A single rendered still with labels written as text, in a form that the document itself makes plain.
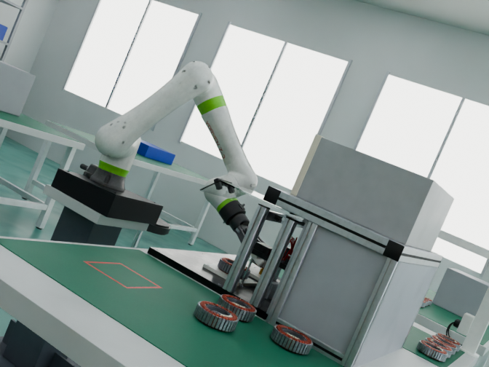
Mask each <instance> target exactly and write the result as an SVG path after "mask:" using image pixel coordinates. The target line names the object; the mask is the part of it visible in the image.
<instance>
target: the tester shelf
mask: <svg viewBox="0 0 489 367"><path fill-rule="evenodd" d="M263 200H265V201H267V202H270V203H271V204H273V205H276V206H278V207H280V208H283V209H285V210H287V211H289V212H291V213H294V214H296V215H297V216H300V217H301V218H304V219H306V220H308V221H310V222H313V223H315V224H317V225H319V226H322V227H324V228H326V229H328V230H330V231H332V232H335V233H336V234H339V235H341V236H343V237H345V238H347V239H349V240H352V241H354V242H356V243H358V244H360V245H363V246H365V247H366V248H369V249H371V250H374V251H375V252H377V253H380V254H382V255H384V256H386V257H388V258H391V259H393V260H395V261H397V262H403V263H409V264H418V265H424V266H429V267H439V265H440V263H441V260H442V258H443V256H441V255H439V254H437V253H434V252H432V251H431V252H430V251H427V250H421V249H419V248H414V247H411V246H408V245H404V244H402V243H400V242H397V241H395V240H393V239H391V238H388V237H386V236H384V235H382V234H379V233H377V232H374V231H373V230H371V229H368V228H366V227H364V226H361V225H359V224H357V223H354V222H353V221H350V220H348V219H346V218H344V217H341V216H339V215H337V214H334V213H332V212H330V211H328V210H325V209H324V208H321V207H319V206H317V205H314V204H312V203H310V202H307V201H305V200H303V199H301V198H299V197H296V196H294V195H292V194H290V193H288V192H285V191H282V190H280V189H276V188H274V187H271V186H269V187H268V188H267V191H266V193H265V196H264V198H263Z"/></svg>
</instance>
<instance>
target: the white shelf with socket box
mask: <svg viewBox="0 0 489 367"><path fill-rule="evenodd" d="M438 238H440V239H442V240H445V241H447V242H450V243H452V244H454V245H457V246H459V247H461V248H464V249H466V250H469V251H471V252H473V253H476V254H477V255H480V256H482V257H485V258H487V259H489V250H488V249H485V248H482V247H480V246H478V245H475V244H474V243H471V242H468V241H466V240H463V239H461V238H460V237H457V236H454V235H452V234H449V233H447V232H444V231H442V230H440V233H439V235H438ZM452 324H453V326H454V327H456V328H457V332H459V333H460V334H463V335H464V336H466V338H465V340H464V343H463V344H460V345H461V347H460V350H462V351H464V352H465V353H466V354H468V355H471V356H473V357H476V358H478V357H479V355H478V354H477V353H476V351H477V348H478V347H479V345H480V342H481V340H482V338H483V335H484V333H485V331H486V329H487V327H488V324H489V287H488V289H487V291H486V293H485V296H484V298H483V300H482V303H481V305H480V307H479V309H478V311H477V314H476V315H475V316H474V315H471V314H469V313H465V314H464V316H463V317H462V319H461V320H459V319H456V320H455V321H454V322H452V323H451V324H449V326H448V327H447V330H446V336H447V335H448V336H449V338H450V334H449V330H450V327H451V326H452Z"/></svg>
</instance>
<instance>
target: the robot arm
mask: <svg viewBox="0 0 489 367"><path fill-rule="evenodd" d="M191 99H194V102H195V104H196V107H197V108H198V110H199V113H200V114H201V116H202V119H203V120H204V123H205V124H206V126H207V128H208V130H209V131H210V133H211V135H212V137H213V139H214V141H215V143H216V145H217V147H218V150H219V152H220V155H221V156H222V159H223V162H224V164H225V166H226V169H227V171H228V174H226V175H222V176H219V177H217V178H220V179H223V180H225V181H229V182H232V184H235V185H237V186H241V187H244V188H246V189H251V190H254V189H255V187H256V186H257V183H258V178H257V175H256V174H255V172H254V170H253V169H252V167H251V165H250V163H249V161H248V160H247V157H246V155H245V153H244V150H243V148H242V146H241V143H240V142H239V139H238V137H237V134H236V131H235V129H234V126H233V123H232V121H231V116H230V113H229V111H228V106H227V105H226V102H225V99H224V97H223V93H222V91H221V89H220V86H219V84H218V80H217V79H216V77H215V75H214V74H213V73H212V71H211V69H210V67H209V66H208V65H207V64H206V63H203V62H201V61H192V62H190V63H188V64H186V65H185V66H184V67H183V68H182V69H181V70H180V71H179V72H178V73H177V74H176V75H174V77H173V78H171V80H169V81H168V82H167V83H166V84H165V85H164V86H162V87H161V88H160V89H158V90H157V91H156V92H155V93H154V94H153V95H151V96H150V97H148V98H147V99H145V100H144V101H143V102H142V103H140V104H138V105H137V106H136V107H134V108H132V109H131V110H129V111H128V112H127V113H125V114H123V115H121V116H120V117H118V118H116V119H115V120H113V121H111V122H109V123H108V124H106V125H103V126H102V127H101V128H100V129H99V130H98V131H97V133H96V135H95V145H96V147H97V149H98V151H99V152H100V153H101V157H100V160H99V165H94V164H91V165H90V166H87V165H85V164H80V168H81V169H83V170H86V171H84V174H83V175H84V176H86V177H88V178H90V180H91V181H93V182H95V183H97V184H100V185H102V186H105V187H108V188H109V189H113V190H117V191H119V192H124V190H125V187H124V182H125V178H126V176H127V174H128V172H129V171H130V168H131V167H132V164H133V161H134V158H135V155H136V154H137V151H138V148H139V145H140V142H141V138H140V137H141V136H142V135H143V134H144V133H145V132H147V131H148V130H149V129H150V128H152V127H153V126H154V125H155V124H156V123H157V122H159V121H160V120H162V119H163V118H165V117H166V116H167V115H168V114H170V113H171V112H173V111H174V110H175V109H177V108H179V107H180V106H182V105H183V104H184V103H187V102H188V101H190V100H191ZM214 179H216V178H212V179H210V180H209V181H208V182H207V183H206V184H205V186H204V187H206V186H209V185H210V184H213V183H214ZM204 196H205V198H206V200H207V201H208V202H209V203H210V204H211V205H212V206H213V207H214V208H215V209H216V210H217V212H218V213H219V215H220V217H221V218H222V219H223V223H226V225H229V226H230V227H231V228H232V230H233V231H234V232H236V234H237V236H238V238H239V240H240V242H241V244H242V241H243V239H244V237H245V235H246V232H247V230H248V224H249V223H250V220H249V219H248V217H247V216H246V215H245V213H246V211H245V208H244V206H245V203H244V204H240V202H239V201H238V199H237V198H236V199H234V200H233V199H229V198H226V197H222V196H218V195H215V194H211V193H207V192H204Z"/></svg>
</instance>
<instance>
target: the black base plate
mask: <svg viewBox="0 0 489 367"><path fill-rule="evenodd" d="M148 254H150V255H152V256H153V257H155V258H157V259H159V260H160V261H162V262H164V263H166V264H168V265H169V266H171V267H173V268H174V269H176V270H178V271H179V272H182V273H183V274H185V275H187V276H189V277H190V278H192V279H194V280H195V281H197V282H199V283H201V284H202V285H204V286H206V287H208V288H209V289H211V290H213V291H215V292H216V293H219V294H220V295H222V294H228V295H232V296H236V297H238V298H240V299H242V300H244V301H246V302H248V303H249V302H250V300H251V297H252V295H253V292H254V290H255V287H256V286H243V288H241V287H239V286H237V287H236V290H235V291H234V293H233V292H231V293H230V292H228V291H227V290H224V289H223V285H224V283H225V281H226V279H224V278H222V277H220V276H219V275H217V274H215V273H213V272H211V271H210V270H208V269H205V268H204V267H203V265H204V264H218V263H219V261H220V258H223V257H224V258H229V259H233V260H234V259H235V258H236V255H231V254H223V253H208V252H199V251H191V250H176V249H167V248H152V247H150V248H149V249H148ZM251 267H255V268H257V269H259V270H261V268H260V267H258V266H257V265H255V264H253V263H252V264H251ZM271 300H272V299H264V301H263V304H262V306H261V307H258V308H257V307H254V308H255V309H256V310H257V312H256V315H257V316H258V317H261V318H263V319H264V320H266V318H267V316H268V314H266V312H267V310H268V308H269V305H270V303H271ZM251 305H253V304H251ZM253 306H254V305H253Z"/></svg>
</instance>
